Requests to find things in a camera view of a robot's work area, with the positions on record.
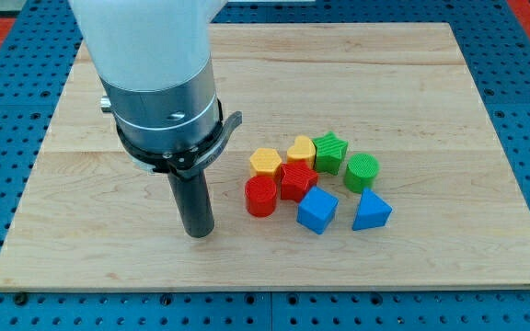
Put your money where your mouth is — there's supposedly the red cylinder block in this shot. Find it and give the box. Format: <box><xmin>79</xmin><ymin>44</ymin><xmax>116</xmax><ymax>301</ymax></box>
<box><xmin>245</xmin><ymin>176</ymin><xmax>277</xmax><ymax>217</ymax></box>

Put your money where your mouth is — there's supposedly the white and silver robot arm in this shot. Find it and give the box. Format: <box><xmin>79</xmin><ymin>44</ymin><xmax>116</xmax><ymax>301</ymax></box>
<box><xmin>69</xmin><ymin>0</ymin><xmax>227</xmax><ymax>172</ymax></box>

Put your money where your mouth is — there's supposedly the yellow hexagon block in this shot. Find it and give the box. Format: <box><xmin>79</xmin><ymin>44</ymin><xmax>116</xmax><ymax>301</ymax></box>
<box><xmin>248</xmin><ymin>148</ymin><xmax>282</xmax><ymax>179</ymax></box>

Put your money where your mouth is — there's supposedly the red star block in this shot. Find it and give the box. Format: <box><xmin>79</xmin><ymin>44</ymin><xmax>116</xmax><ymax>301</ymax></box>
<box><xmin>281</xmin><ymin>161</ymin><xmax>318</xmax><ymax>203</ymax></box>

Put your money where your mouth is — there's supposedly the yellow heart block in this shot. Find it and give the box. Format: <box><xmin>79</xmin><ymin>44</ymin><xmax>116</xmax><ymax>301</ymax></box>
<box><xmin>286</xmin><ymin>135</ymin><xmax>317</xmax><ymax>168</ymax></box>

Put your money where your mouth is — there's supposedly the green star block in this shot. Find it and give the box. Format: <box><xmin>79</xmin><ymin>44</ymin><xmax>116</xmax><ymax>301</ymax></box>
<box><xmin>312</xmin><ymin>131</ymin><xmax>349</xmax><ymax>176</ymax></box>

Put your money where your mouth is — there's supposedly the blue cube block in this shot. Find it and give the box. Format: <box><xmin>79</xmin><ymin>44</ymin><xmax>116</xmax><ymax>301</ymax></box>
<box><xmin>296</xmin><ymin>187</ymin><xmax>339</xmax><ymax>234</ymax></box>

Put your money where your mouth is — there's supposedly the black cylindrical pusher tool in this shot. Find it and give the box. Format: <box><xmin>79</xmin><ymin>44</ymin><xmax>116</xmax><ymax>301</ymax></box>
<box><xmin>168</xmin><ymin>172</ymin><xmax>214</xmax><ymax>238</ymax></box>

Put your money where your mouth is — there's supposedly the green cylinder block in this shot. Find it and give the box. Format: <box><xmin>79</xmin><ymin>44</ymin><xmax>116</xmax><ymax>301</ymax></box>
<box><xmin>344</xmin><ymin>153</ymin><xmax>380</xmax><ymax>193</ymax></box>

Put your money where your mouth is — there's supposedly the blue triangle block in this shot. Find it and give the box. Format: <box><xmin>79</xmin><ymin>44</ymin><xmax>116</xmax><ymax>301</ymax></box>
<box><xmin>351</xmin><ymin>188</ymin><xmax>393</xmax><ymax>231</ymax></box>

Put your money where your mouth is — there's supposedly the light wooden board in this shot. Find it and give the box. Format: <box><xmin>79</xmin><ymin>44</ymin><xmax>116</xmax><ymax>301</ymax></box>
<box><xmin>0</xmin><ymin>23</ymin><xmax>530</xmax><ymax>292</ymax></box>

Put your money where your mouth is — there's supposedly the black clamp ring with lever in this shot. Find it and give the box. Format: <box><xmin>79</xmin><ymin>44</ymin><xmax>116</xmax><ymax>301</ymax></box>
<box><xmin>115</xmin><ymin>98</ymin><xmax>243</xmax><ymax>180</ymax></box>

